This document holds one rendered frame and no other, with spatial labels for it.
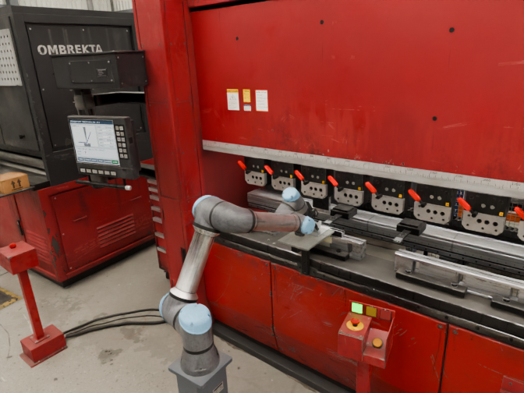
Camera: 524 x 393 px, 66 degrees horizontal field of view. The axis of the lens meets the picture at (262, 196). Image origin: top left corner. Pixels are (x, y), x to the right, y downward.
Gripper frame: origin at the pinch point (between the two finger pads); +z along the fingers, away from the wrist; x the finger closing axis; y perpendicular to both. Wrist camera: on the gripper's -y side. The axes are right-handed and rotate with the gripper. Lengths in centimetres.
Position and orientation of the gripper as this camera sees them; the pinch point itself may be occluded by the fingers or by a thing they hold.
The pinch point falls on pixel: (313, 231)
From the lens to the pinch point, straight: 213.9
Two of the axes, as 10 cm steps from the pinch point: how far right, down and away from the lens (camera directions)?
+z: 4.3, 5.3, 7.3
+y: 4.3, -8.3, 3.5
